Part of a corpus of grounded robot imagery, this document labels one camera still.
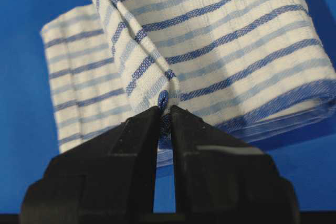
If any blue white striped towel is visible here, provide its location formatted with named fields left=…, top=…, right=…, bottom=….
left=41, top=0, right=335, bottom=166

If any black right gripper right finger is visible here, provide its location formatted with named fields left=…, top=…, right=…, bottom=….
left=171, top=106, right=300, bottom=223

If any blue table cloth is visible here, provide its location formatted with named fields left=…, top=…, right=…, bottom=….
left=1, top=0, right=335, bottom=214

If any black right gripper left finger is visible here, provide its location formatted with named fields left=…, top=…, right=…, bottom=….
left=19, top=106, right=161, bottom=223

